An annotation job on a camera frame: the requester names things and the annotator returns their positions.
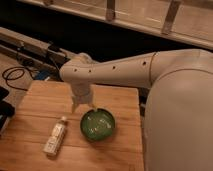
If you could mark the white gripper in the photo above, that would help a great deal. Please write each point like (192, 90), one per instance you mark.
(82, 94)

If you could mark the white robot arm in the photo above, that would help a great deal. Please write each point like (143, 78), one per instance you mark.
(178, 123)

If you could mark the blue object on floor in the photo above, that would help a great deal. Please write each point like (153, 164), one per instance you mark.
(42, 75)

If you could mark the black device at left edge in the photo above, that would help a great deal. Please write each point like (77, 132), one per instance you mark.
(6, 109)

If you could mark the white plastic bottle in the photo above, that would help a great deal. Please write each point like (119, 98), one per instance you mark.
(54, 141)

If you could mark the metal rail with brackets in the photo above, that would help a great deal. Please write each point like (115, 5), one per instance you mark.
(37, 49)

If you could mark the green ceramic bowl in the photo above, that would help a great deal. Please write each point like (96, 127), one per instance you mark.
(97, 125)

